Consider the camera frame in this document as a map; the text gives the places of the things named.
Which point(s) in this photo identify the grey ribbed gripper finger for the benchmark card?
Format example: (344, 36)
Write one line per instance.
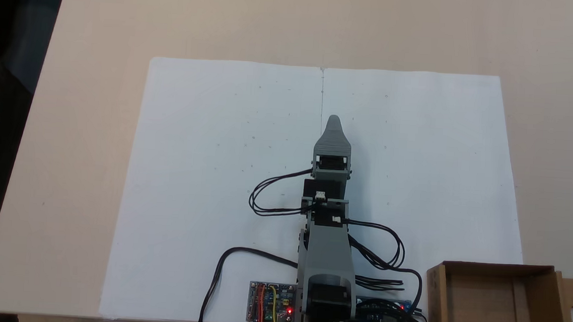
(333, 141)

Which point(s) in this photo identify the white paper sheet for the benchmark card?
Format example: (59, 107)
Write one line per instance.
(191, 175)
(438, 200)

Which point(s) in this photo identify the blue circuit board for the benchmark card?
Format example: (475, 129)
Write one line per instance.
(364, 319)

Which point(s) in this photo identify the brown cardboard box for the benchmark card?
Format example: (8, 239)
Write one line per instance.
(482, 297)

